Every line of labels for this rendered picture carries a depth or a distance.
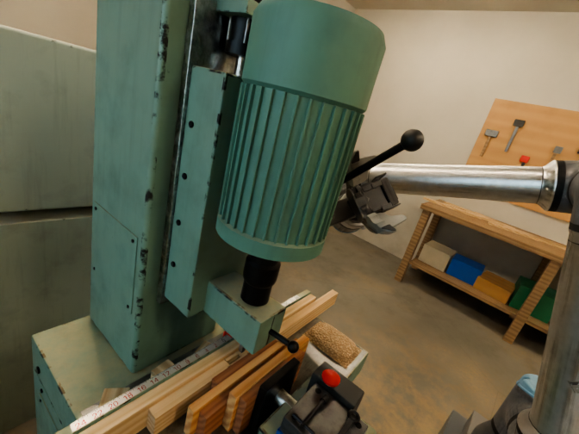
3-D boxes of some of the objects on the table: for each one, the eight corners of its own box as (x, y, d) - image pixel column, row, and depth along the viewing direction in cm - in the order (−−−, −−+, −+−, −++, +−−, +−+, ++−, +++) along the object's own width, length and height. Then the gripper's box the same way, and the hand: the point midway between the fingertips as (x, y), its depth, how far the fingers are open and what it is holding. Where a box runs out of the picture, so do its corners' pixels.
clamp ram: (282, 461, 46) (296, 420, 43) (248, 424, 50) (259, 385, 47) (314, 422, 53) (328, 384, 50) (282, 392, 57) (294, 356, 54)
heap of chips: (345, 368, 66) (350, 359, 66) (301, 335, 73) (304, 325, 72) (362, 350, 73) (365, 341, 72) (320, 320, 80) (323, 313, 79)
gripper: (359, 162, 72) (384, 125, 53) (395, 238, 69) (436, 229, 50) (326, 176, 72) (339, 143, 52) (361, 252, 69) (389, 249, 49)
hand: (371, 191), depth 51 cm, fingers open, 14 cm apart
